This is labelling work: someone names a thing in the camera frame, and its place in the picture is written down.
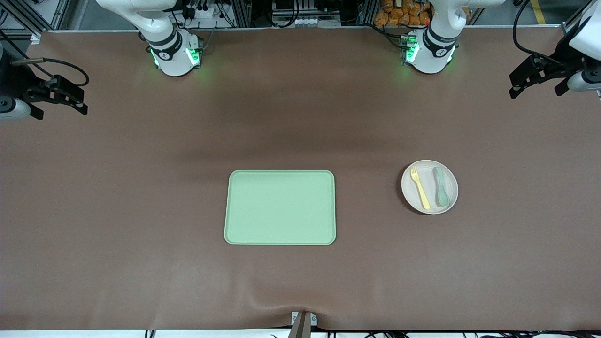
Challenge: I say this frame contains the green plastic spoon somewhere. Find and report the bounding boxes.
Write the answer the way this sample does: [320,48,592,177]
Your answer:
[432,166,450,208]

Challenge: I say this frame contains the yellow plastic fork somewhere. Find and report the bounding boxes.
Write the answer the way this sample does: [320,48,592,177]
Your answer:
[410,167,431,210]

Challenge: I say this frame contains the beige round plate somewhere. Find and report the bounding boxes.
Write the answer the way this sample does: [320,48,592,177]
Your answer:
[401,160,459,215]

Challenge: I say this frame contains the orange toy bread pile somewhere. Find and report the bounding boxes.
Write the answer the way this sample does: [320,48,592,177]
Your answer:
[374,0,432,27]

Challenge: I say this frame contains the brown table cover mat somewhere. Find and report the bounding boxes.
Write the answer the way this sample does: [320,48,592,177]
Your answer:
[0,26,601,331]

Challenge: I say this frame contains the white power strip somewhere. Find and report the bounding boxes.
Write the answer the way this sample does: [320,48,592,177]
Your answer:
[185,2,223,20]

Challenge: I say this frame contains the white terminal block row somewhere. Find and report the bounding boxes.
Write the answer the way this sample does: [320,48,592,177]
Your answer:
[275,15,342,28]

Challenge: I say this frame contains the light green rectangular tray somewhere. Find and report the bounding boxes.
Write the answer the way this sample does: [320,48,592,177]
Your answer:
[224,169,337,246]

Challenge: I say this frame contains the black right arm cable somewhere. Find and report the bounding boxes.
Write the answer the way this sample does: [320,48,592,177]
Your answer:
[0,28,90,90]

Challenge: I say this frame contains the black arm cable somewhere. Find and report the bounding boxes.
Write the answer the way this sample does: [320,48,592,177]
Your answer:
[0,28,90,90]
[513,0,564,64]

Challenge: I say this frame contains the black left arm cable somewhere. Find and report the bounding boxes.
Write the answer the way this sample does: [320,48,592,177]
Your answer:
[513,0,564,64]

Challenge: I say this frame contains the aluminium corner frame rail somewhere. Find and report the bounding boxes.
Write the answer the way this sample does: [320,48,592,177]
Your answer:
[562,14,587,37]

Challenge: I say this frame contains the aluminium frame beam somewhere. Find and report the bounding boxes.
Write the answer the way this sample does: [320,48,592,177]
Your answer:
[0,0,71,43]

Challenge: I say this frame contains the aluminium frame post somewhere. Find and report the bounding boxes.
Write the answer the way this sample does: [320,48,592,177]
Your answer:
[364,0,380,26]
[237,0,252,28]

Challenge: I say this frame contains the grey metal clamp bracket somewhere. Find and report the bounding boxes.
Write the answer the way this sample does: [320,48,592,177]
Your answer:
[291,311,318,328]

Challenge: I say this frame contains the brown camera stand pole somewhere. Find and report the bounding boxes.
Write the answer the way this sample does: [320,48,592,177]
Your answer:
[287,314,312,338]

